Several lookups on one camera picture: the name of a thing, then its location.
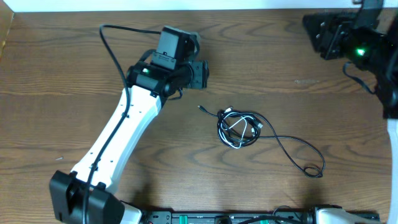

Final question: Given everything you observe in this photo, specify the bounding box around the black usb cable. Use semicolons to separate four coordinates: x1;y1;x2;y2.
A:
197;105;326;179
216;109;264;148

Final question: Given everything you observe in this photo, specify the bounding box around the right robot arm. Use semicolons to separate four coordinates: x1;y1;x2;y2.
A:
302;0;397;223

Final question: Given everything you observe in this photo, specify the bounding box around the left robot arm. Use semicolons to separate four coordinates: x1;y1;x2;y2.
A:
49;26;210;223

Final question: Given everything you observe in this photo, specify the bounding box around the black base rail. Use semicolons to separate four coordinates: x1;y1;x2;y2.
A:
136;205;381;224

